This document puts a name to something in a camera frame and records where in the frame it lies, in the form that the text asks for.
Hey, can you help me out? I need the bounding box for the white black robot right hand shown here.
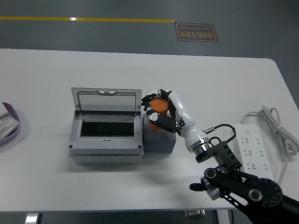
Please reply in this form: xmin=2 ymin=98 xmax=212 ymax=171
xmin=138 ymin=87 xmax=210 ymax=150

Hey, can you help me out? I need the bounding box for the orange cylinder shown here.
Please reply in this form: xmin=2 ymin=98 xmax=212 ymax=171
xmin=147 ymin=98 xmax=170 ymax=132

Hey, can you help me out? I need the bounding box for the grey box with clear lid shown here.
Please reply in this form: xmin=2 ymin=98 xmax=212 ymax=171
xmin=66 ymin=85 xmax=149 ymax=169

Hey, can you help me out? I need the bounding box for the grey cube block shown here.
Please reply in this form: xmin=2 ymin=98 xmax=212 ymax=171
xmin=141 ymin=110 xmax=179 ymax=156

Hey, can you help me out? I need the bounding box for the white power strip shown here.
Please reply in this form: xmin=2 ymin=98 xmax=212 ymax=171
xmin=230 ymin=123 xmax=278 ymax=181

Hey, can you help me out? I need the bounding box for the purple tray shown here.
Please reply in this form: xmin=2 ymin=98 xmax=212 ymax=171
xmin=0 ymin=101 xmax=29 ymax=154

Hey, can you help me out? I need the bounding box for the white socket panel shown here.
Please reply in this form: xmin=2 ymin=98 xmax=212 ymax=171
xmin=0 ymin=112 xmax=22 ymax=145

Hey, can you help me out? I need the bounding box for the white power strip cable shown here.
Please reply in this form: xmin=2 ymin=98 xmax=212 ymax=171
xmin=237 ymin=103 xmax=299 ymax=188

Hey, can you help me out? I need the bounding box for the grey table bracket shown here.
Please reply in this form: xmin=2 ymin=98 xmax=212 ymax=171
xmin=184 ymin=209 xmax=206 ymax=220

